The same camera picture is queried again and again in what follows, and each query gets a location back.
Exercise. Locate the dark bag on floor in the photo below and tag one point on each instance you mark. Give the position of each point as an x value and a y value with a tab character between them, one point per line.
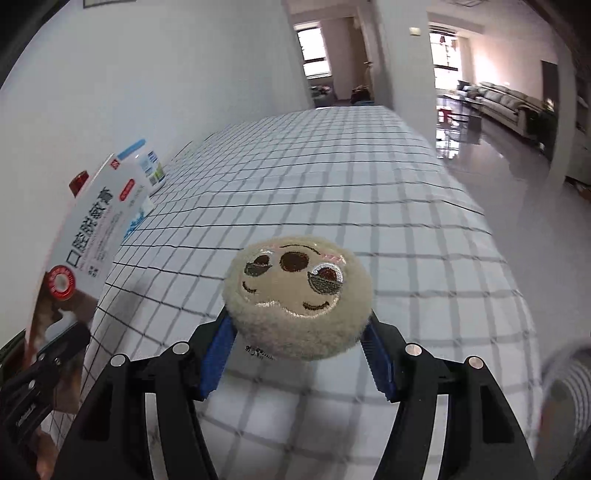
361	94

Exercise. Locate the red stool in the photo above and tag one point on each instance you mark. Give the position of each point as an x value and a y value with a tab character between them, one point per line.
446	115

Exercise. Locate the bedroom window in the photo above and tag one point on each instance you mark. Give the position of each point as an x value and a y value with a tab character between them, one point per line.
314	50

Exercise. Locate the beige sofa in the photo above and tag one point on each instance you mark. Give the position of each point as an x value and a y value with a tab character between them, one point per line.
508	104

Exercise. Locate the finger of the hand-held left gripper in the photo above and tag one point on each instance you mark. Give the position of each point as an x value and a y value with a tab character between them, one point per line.
64	344
11	350

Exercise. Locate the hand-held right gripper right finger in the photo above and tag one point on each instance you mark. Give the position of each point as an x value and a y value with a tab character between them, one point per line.
378	364

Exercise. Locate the black checked white tablecloth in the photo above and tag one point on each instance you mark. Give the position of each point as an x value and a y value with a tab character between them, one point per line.
346	184

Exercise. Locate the white jar with blue lid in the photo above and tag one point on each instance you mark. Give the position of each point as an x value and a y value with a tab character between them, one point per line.
147	161

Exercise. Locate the beige plush sloth toy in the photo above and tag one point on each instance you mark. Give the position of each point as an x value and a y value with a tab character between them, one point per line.
295	295

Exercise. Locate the grey round bin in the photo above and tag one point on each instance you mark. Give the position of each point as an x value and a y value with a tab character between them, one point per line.
570	392

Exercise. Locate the living room window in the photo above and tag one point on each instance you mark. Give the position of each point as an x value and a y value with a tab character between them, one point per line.
443	48

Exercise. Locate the red metal bottle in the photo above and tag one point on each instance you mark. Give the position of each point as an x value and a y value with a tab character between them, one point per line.
77	182

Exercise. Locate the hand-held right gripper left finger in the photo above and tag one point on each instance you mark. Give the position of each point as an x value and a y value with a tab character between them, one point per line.
217	355

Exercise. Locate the dark coffee table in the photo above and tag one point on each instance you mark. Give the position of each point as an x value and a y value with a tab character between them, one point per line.
461	104

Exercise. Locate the red and white toothpaste box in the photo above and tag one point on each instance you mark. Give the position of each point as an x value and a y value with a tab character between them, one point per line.
87	230

